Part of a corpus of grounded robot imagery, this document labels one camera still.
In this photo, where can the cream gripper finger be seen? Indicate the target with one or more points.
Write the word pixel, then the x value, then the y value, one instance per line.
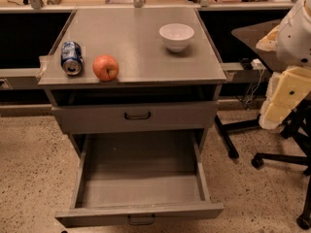
pixel 268 42
pixel 284 92

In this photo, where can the red apple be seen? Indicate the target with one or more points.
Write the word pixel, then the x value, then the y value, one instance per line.
pixel 105 67

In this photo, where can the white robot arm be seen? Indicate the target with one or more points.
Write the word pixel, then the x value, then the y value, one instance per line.
pixel 291 40

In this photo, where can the closed grey upper drawer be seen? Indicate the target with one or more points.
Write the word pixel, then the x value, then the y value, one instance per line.
pixel 135 117

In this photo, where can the grey drawer cabinet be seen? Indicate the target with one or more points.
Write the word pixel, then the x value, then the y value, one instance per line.
pixel 148 71

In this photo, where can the open grey lower drawer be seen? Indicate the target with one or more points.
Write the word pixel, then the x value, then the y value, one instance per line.
pixel 139 178

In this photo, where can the white ceramic bowl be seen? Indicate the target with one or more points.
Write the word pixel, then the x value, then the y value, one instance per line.
pixel 176 36

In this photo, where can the blue soda can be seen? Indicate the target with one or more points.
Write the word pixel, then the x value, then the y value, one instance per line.
pixel 71 58

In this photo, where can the white power adapter with cable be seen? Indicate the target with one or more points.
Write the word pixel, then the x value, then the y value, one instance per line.
pixel 258 70

